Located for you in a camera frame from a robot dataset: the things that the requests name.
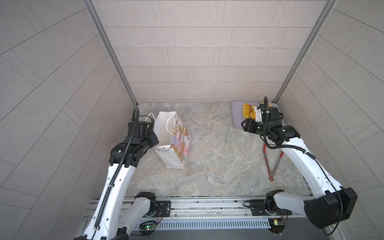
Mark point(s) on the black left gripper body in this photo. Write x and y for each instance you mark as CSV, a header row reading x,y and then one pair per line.
x,y
149,138

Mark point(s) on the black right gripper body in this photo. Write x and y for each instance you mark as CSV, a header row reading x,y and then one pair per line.
x,y
258,128

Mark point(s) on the white cartoon animal paper bag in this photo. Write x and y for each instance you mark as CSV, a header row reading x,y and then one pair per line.
x,y
174,140

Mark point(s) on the lavender plastic tray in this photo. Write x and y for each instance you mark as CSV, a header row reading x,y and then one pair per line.
x,y
240,115

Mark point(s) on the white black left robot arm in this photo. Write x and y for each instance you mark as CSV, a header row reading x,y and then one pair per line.
x,y
107,222

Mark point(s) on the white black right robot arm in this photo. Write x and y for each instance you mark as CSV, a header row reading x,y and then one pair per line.
x,y
330,202

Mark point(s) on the striped spiral bread roll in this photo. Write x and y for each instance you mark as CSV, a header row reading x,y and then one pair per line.
x,y
247,110

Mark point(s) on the left green circuit board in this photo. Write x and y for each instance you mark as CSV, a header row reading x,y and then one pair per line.
x,y
148,226

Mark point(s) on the green circuit board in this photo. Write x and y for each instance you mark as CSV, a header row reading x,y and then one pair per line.
x,y
277,226
148,226

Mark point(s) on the right green circuit board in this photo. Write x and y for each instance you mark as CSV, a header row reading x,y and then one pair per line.
x,y
277,226

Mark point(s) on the aluminium left corner profile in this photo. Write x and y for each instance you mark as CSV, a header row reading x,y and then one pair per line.
x,y
90,7

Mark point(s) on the aluminium corner profile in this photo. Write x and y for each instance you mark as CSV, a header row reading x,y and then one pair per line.
x,y
319,23
90,7

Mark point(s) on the aluminium right corner profile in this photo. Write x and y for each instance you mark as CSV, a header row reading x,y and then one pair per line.
x,y
319,23

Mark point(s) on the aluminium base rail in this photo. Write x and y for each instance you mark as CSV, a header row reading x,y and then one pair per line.
x,y
203,213

